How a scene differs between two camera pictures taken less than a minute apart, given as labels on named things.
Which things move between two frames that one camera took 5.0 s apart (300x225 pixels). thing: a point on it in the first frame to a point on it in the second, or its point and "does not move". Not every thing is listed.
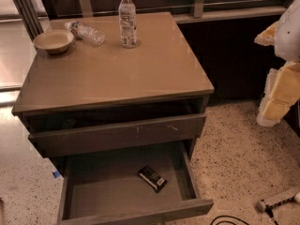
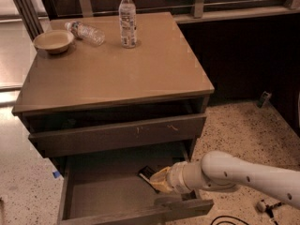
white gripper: x=289 y=35 to x=173 y=179
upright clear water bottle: x=127 y=10 does not move
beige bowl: x=53 y=41 does not move
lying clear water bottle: x=85 y=32 does not move
